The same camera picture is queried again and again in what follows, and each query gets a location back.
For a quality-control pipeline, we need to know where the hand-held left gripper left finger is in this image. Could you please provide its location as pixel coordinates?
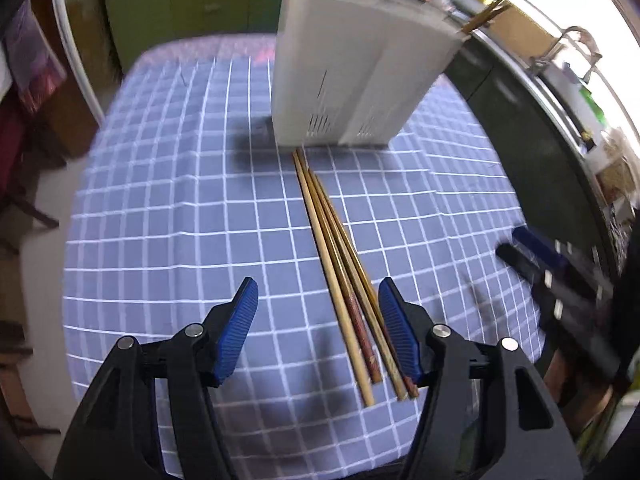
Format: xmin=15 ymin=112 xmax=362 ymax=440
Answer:
xmin=52 ymin=276 xmax=260 ymax=480

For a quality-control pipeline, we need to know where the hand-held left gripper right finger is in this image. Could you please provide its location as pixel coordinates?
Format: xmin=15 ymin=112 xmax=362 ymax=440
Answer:
xmin=377 ymin=276 xmax=586 ymax=480

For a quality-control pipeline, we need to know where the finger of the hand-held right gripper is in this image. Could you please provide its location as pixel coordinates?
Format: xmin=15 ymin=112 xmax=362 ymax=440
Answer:
xmin=511 ymin=226 xmax=616 ymax=301
xmin=495 ymin=242 xmax=621 ymax=381

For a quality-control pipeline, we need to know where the light bamboo chopstick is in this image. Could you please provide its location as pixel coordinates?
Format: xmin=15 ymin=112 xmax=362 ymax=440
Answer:
xmin=300 ymin=151 xmax=406 ymax=401
xmin=291 ymin=150 xmax=376 ymax=407

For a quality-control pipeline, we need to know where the red patterned wooden chopstick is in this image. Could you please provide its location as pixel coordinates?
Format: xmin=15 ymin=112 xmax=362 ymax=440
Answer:
xmin=307 ymin=167 xmax=420 ymax=399
xmin=296 ymin=148 xmax=384 ymax=385

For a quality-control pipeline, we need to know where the brown wooden chopstick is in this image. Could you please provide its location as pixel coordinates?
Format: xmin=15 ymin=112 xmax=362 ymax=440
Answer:
xmin=462 ymin=2 xmax=513 ymax=37
xmin=457 ymin=0 xmax=522 ymax=36

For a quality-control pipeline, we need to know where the white plastic utensil holder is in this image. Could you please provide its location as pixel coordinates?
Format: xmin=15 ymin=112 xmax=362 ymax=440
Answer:
xmin=270 ymin=0 xmax=473 ymax=148

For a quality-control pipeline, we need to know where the dark green sink cabinet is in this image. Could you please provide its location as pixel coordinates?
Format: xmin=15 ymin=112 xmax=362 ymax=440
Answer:
xmin=445 ymin=35 xmax=626 ymax=271

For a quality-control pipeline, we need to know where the blue checked tablecloth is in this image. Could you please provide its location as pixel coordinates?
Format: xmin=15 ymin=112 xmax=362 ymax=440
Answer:
xmin=62 ymin=34 xmax=546 ymax=478

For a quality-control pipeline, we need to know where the steel faucet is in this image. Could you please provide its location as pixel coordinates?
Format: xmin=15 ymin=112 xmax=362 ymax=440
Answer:
xmin=530 ymin=25 xmax=603 ymax=81

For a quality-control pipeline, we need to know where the wooden cutting board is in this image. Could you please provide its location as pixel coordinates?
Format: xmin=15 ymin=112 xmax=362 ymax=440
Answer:
xmin=492 ymin=2 xmax=558 ymax=58

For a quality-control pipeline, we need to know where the dark red chair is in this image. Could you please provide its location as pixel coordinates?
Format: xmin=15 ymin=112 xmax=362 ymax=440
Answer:
xmin=0 ymin=105 xmax=68 ymax=241

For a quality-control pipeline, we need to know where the green base cabinet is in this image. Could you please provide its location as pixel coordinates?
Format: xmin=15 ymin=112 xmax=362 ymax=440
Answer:
xmin=102 ymin=0 xmax=288 ymax=76

